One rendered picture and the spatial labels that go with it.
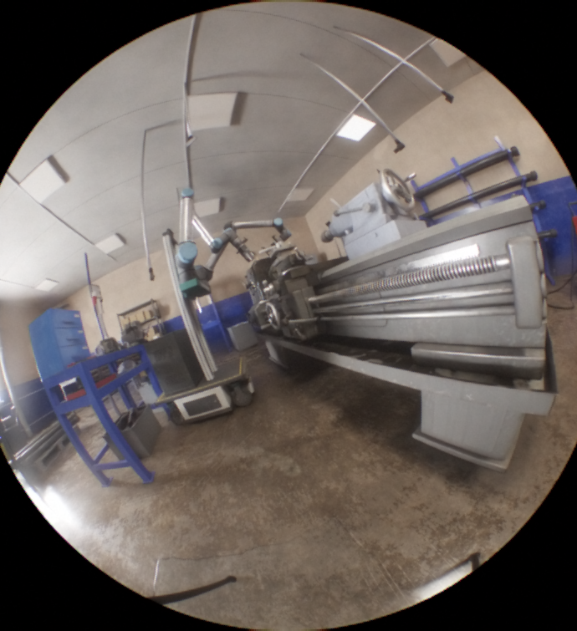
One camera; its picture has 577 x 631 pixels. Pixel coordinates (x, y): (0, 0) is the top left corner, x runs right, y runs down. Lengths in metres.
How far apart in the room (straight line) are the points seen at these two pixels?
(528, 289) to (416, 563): 0.75
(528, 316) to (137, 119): 3.24
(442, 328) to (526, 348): 0.31
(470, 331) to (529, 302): 0.26
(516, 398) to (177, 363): 1.90
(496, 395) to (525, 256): 0.30
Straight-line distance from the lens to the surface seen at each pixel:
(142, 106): 2.88
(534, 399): 0.54
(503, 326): 0.65
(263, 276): 2.29
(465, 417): 0.80
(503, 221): 0.58
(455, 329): 0.69
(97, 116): 2.96
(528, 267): 0.48
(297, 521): 0.88
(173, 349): 1.71
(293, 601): 0.82
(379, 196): 0.92
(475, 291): 0.53
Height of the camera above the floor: 0.78
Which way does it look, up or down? 5 degrees down
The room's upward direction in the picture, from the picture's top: 19 degrees counter-clockwise
